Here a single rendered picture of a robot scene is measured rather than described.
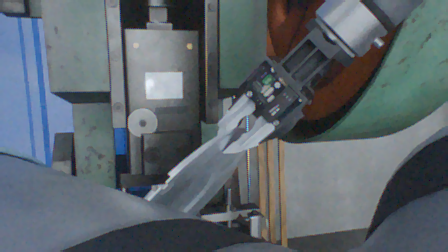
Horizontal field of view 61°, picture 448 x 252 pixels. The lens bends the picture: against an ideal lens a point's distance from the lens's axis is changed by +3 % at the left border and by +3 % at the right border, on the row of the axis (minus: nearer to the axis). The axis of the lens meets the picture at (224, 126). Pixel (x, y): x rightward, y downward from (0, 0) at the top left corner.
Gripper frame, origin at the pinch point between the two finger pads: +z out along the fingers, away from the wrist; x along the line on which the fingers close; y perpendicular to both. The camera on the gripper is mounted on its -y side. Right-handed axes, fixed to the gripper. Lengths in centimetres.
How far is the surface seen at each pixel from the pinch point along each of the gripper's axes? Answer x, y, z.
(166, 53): -22.1, -14.6, 3.7
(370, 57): 4.4, -20.4, -21.4
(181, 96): -14.6, -16.1, 8.1
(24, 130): -79, -79, 109
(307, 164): 27, -175, 46
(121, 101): -19.4, -6.4, 13.3
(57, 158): -32, -27, 53
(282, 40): -16, -56, -9
